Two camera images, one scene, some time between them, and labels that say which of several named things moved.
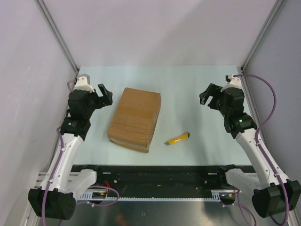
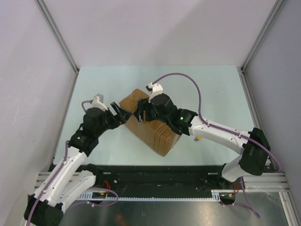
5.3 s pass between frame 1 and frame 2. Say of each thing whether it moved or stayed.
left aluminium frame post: stayed
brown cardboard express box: moved
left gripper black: moved
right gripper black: moved
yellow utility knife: moved
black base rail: stayed
